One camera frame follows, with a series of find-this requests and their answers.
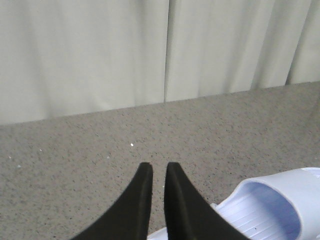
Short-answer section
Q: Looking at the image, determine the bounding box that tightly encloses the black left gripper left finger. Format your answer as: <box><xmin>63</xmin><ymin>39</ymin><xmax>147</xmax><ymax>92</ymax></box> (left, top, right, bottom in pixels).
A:
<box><xmin>74</xmin><ymin>162</ymin><xmax>153</xmax><ymax>240</ymax></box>

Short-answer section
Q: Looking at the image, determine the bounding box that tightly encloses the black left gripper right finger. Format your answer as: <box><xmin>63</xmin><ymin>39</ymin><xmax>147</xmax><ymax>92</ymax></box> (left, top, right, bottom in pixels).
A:
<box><xmin>164</xmin><ymin>162</ymin><xmax>247</xmax><ymax>240</ymax></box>

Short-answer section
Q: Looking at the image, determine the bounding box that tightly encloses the light blue slipper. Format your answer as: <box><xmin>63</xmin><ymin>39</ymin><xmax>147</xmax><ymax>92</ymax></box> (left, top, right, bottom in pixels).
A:
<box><xmin>149</xmin><ymin>167</ymin><xmax>320</xmax><ymax>240</ymax></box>

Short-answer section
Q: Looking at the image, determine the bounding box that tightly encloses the pale green curtain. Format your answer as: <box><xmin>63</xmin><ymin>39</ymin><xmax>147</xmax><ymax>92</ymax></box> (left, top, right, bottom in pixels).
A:
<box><xmin>0</xmin><ymin>0</ymin><xmax>320</xmax><ymax>124</ymax></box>

